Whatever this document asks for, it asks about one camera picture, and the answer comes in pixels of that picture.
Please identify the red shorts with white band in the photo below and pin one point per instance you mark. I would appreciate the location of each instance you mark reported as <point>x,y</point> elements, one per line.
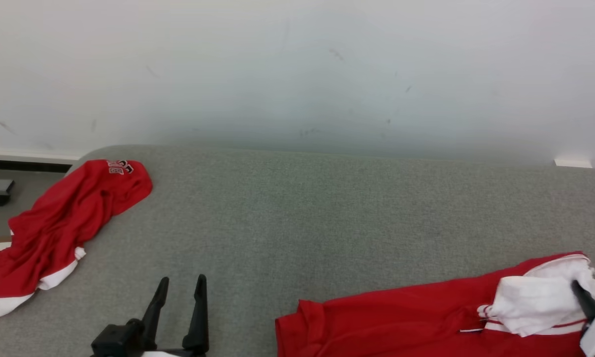
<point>69,218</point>

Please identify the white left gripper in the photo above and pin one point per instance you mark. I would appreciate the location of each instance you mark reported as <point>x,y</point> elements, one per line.
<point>170,353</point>

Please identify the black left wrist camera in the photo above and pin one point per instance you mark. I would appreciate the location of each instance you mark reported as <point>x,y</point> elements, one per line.
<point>116,339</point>

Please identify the white wall baseboard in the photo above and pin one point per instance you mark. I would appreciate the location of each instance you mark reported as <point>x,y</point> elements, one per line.
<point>29,155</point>

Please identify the small white wall block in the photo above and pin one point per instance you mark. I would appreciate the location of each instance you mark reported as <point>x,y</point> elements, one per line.
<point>572,163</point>

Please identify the red white basketball jersey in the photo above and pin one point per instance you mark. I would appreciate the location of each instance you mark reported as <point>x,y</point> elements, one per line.
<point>401,322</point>

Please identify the grey fabric sofa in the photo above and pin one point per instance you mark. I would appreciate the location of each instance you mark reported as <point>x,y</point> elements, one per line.
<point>302,223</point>

